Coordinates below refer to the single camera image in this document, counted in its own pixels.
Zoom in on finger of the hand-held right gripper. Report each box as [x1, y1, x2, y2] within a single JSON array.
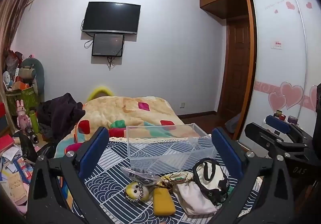
[[265, 115, 314, 144], [244, 122, 310, 161]]

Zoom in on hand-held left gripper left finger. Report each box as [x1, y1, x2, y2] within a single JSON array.
[[27, 127, 110, 224]]

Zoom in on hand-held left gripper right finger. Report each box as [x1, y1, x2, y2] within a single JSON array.
[[212, 127, 295, 224]]

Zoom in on cream tote bag black straps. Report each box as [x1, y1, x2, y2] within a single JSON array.
[[193, 158, 230, 206]]

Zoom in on yellow owl plush toy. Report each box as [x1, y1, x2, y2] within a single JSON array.
[[125, 181, 150, 203]]

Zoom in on white drawstring pouch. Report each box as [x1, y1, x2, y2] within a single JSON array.
[[173, 181, 217, 216]]

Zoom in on clear plastic storage box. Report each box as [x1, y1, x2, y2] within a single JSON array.
[[126, 123, 218, 173]]

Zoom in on yellow sponge block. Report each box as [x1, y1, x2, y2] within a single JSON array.
[[153, 187, 176, 216]]

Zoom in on blue wave patterned bed sheet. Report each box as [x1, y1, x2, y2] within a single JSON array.
[[71, 136, 264, 224]]

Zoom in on beige blanket colourful patches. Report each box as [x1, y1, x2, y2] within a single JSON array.
[[54, 96, 211, 162]]

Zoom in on dark clothes pile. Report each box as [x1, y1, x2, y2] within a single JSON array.
[[37, 93, 86, 141]]

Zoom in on clear zip bag dark contents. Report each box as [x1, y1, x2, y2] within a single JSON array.
[[120, 166, 161, 187]]

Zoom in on small floral pouch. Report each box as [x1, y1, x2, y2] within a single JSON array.
[[160, 172, 194, 193]]

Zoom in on white sliding door pink hearts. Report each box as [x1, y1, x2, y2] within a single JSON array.
[[293, 0, 321, 124], [238, 0, 308, 154]]

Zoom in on dark wooden door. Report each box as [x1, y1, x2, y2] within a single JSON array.
[[221, 19, 252, 129]]

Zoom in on green bottle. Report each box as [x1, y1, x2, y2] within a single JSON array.
[[29, 109, 40, 134]]

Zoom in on pink bunny toy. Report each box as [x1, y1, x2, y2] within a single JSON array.
[[16, 100, 29, 129]]

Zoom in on pile of papers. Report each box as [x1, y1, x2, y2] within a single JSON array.
[[0, 144, 36, 213]]

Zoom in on green cardboard box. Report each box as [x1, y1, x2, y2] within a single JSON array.
[[6, 85, 40, 117]]

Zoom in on red book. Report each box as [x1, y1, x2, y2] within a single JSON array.
[[0, 135, 15, 157]]

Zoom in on grey green plush pillow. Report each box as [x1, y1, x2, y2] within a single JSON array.
[[21, 58, 46, 97]]

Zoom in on brown striped curtain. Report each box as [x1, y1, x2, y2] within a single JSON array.
[[0, 0, 41, 69]]

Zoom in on black camera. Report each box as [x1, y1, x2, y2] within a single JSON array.
[[24, 126, 40, 144]]

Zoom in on small black wall monitor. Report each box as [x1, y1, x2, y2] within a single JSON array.
[[91, 33, 125, 57]]

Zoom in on black wall television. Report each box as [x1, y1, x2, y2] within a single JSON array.
[[82, 1, 141, 35]]

